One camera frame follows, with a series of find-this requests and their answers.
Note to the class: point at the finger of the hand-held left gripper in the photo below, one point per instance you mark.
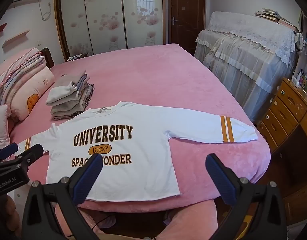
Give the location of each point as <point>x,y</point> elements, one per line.
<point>33,153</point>
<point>8,150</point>

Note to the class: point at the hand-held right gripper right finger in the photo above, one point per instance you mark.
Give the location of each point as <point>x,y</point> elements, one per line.
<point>221,182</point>

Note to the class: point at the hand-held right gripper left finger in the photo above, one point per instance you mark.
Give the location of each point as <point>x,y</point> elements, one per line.
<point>88,180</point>

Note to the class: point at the white printed sweatshirt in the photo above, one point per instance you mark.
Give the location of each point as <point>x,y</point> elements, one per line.
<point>143,155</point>

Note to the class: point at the person's left hand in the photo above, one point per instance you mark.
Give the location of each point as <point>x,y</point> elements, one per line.
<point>8,217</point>

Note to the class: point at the small pale pink cushion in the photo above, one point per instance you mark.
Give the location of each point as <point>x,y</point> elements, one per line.
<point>1,125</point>

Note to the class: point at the taupe folded garment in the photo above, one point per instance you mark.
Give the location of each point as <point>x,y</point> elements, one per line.
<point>66,116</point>

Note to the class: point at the pink frilled pillow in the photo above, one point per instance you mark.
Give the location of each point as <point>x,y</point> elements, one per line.
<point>13,60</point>

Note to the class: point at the dark wooden headboard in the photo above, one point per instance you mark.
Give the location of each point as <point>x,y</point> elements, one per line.
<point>48,57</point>

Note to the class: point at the wooden drawer desk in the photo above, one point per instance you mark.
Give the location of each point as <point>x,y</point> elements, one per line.
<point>283,105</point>

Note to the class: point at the pink bed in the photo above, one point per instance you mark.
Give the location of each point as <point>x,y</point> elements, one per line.
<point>168,80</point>

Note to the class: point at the lace covered piano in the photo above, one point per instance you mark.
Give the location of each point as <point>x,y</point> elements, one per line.
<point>243,55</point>

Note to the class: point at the cluster of small bottles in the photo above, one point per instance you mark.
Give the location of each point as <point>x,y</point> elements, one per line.
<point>302,78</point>

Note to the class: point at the floral sliding door wardrobe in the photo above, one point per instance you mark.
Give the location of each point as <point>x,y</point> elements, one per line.
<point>106,17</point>

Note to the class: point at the stack of books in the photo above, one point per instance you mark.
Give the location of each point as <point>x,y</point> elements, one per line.
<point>273,16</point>

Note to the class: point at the brown wooden door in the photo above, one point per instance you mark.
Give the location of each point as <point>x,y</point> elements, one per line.
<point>186,5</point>

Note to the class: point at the pink wall shelf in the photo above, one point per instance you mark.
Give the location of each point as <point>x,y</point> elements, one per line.
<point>16,38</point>

